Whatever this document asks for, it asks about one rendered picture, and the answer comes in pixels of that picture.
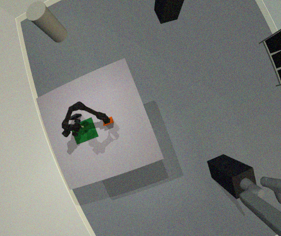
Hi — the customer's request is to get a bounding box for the green circuit board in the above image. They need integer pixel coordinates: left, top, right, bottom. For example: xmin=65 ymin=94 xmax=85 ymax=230
xmin=74 ymin=118 xmax=98 ymax=144

